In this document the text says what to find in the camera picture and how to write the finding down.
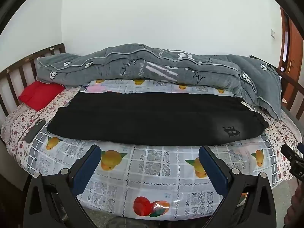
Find wooden bed headboard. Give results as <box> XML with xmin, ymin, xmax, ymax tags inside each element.
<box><xmin>0</xmin><ymin>43</ymin><xmax>66</xmax><ymax>117</ymax></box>

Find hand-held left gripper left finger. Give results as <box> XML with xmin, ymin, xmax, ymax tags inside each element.
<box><xmin>24</xmin><ymin>145</ymin><xmax>102</xmax><ymax>228</ymax></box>

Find wooden bed footboard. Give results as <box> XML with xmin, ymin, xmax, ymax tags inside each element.
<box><xmin>249</xmin><ymin>55</ymin><xmax>304</xmax><ymax>129</ymax></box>

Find grey mattress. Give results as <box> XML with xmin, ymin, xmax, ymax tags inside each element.
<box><xmin>282</xmin><ymin>108</ymin><xmax>304</xmax><ymax>136</ymax></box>

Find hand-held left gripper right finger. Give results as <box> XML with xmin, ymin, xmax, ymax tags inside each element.
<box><xmin>198</xmin><ymin>145</ymin><xmax>278</xmax><ymax>228</ymax></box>

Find grey floral quilt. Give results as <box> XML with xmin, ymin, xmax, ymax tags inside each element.
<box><xmin>36</xmin><ymin>43</ymin><xmax>283</xmax><ymax>120</ymax></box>

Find red pillow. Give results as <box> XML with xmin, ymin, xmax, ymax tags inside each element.
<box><xmin>18</xmin><ymin>81</ymin><xmax>66</xmax><ymax>112</ymax></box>

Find brown wooden door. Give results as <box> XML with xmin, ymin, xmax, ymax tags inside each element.
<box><xmin>279</xmin><ymin>6</ymin><xmax>304</xmax><ymax>100</ymax></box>

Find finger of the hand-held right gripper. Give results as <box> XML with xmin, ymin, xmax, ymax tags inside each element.
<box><xmin>281</xmin><ymin>144</ymin><xmax>298</xmax><ymax>162</ymax></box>

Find dark smartphone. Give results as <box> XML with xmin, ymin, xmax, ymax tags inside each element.
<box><xmin>24</xmin><ymin>119</ymin><xmax>47</xmax><ymax>144</ymax></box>

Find fruit print plastic sheet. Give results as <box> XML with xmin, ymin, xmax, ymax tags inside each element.
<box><xmin>28</xmin><ymin>78</ymin><xmax>288</xmax><ymax>218</ymax></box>

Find black pants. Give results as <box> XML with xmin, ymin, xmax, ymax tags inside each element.
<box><xmin>46</xmin><ymin>91</ymin><xmax>270</xmax><ymax>146</ymax></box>

